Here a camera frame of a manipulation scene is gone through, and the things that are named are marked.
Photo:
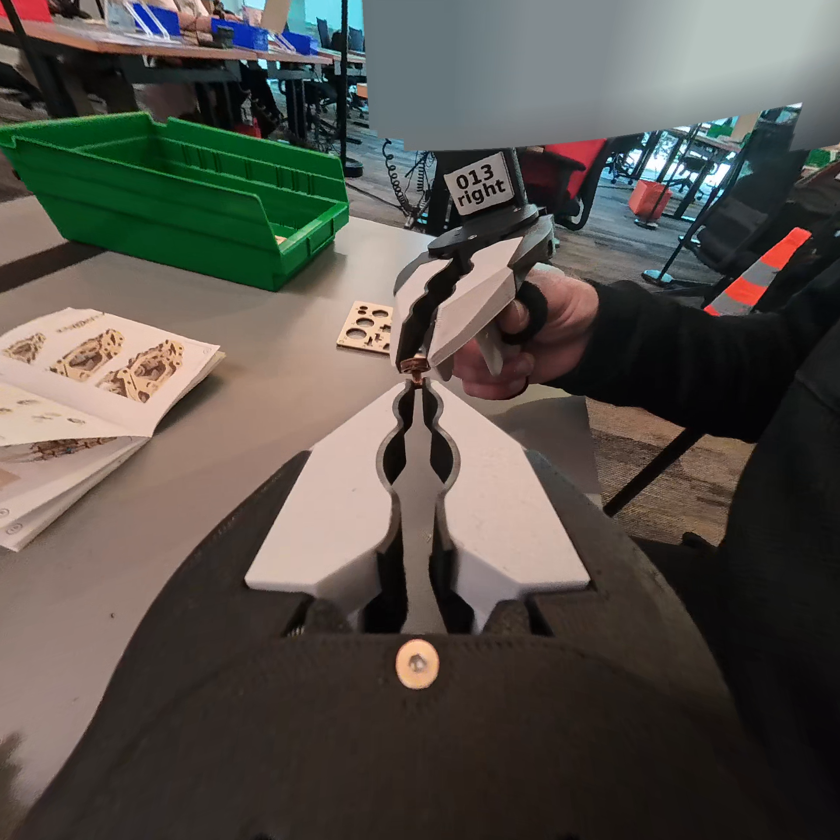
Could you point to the green box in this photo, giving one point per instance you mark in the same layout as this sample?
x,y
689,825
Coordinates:
x,y
197,216

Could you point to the red office chair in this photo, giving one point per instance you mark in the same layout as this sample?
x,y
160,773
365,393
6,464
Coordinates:
x,y
564,174

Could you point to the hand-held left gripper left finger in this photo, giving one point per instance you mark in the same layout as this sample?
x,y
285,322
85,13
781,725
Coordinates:
x,y
315,525

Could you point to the person's right forearm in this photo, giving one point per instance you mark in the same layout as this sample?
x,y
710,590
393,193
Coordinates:
x,y
689,354

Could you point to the round wooden wheel part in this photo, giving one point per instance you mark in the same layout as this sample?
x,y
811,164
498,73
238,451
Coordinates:
x,y
413,364

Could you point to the small open instruction booklet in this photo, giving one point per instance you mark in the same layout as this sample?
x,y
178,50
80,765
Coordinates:
x,y
98,394

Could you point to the red object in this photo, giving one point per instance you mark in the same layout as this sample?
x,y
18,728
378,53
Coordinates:
x,y
761,272

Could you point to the person's right hand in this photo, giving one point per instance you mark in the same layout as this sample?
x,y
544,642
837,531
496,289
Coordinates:
x,y
564,315

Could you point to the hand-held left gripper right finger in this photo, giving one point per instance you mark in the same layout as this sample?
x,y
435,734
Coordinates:
x,y
518,525

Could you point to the black pole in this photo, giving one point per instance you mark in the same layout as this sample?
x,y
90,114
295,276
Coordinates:
x,y
342,79

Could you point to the red plastic bin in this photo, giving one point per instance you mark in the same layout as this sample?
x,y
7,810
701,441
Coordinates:
x,y
26,8

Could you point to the long wooden workbench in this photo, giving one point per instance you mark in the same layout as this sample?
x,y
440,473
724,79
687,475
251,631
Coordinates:
x,y
197,49

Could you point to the orange box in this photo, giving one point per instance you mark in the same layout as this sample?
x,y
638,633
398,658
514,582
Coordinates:
x,y
649,197

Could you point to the black office chair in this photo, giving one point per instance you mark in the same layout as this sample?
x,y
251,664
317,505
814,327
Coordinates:
x,y
741,210

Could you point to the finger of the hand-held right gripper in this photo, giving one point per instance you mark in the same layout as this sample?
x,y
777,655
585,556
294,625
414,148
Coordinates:
x,y
476,295
410,295

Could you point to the thin wooden parts sheet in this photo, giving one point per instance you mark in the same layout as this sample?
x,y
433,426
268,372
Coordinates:
x,y
351,331

